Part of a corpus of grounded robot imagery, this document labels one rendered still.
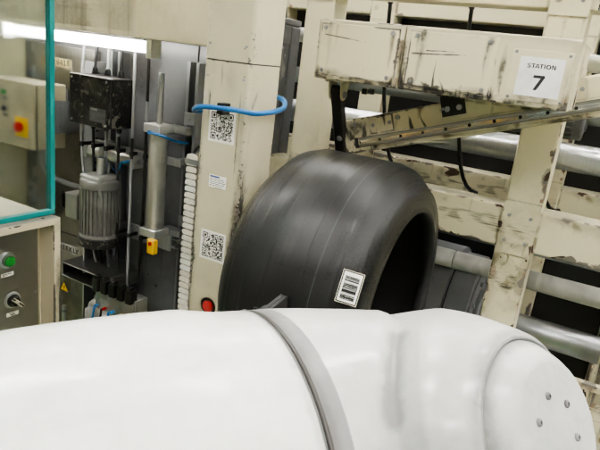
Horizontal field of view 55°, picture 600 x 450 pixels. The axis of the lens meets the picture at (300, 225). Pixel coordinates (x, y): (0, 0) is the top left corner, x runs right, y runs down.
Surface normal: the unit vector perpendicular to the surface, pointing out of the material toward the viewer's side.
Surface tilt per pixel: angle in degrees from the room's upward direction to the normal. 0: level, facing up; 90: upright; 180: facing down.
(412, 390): 65
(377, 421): 46
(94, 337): 2
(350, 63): 90
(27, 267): 90
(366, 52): 90
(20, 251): 90
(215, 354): 16
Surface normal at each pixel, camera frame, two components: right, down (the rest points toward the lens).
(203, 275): -0.50, 0.18
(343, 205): -0.22, -0.64
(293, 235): -0.34, -0.40
